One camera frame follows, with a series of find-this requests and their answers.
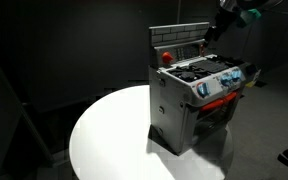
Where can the dark vertical pole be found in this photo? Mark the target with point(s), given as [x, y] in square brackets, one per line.
[179, 11]

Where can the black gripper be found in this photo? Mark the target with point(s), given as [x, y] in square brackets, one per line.
[222, 20]

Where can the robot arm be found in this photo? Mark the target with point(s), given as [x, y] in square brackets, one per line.
[247, 3]

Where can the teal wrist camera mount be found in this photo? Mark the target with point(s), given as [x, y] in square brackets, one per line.
[250, 16]

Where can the black stove griddle plate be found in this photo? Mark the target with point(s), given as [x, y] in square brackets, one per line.
[210, 66]

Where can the red round stove knob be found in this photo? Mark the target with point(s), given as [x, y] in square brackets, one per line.
[167, 57]

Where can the gray toy stove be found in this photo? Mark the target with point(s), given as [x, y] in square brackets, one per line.
[170, 110]

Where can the black metal frame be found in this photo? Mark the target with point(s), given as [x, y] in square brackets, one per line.
[27, 123]

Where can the gray oven door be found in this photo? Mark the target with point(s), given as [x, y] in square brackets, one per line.
[188, 133]

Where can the black stove keypad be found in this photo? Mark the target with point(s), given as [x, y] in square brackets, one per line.
[186, 52]

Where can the yellow stove tag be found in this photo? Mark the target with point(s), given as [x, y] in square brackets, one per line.
[250, 84]

